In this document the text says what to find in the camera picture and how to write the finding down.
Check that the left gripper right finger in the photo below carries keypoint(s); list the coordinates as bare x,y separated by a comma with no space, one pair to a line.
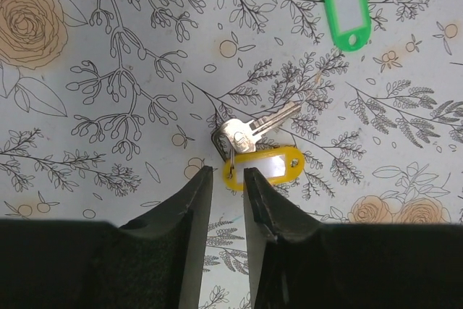
296,261

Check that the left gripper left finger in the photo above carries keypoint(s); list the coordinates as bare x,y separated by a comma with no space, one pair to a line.
153,261

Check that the yellow tag key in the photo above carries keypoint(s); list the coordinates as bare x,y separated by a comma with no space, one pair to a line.
236,142

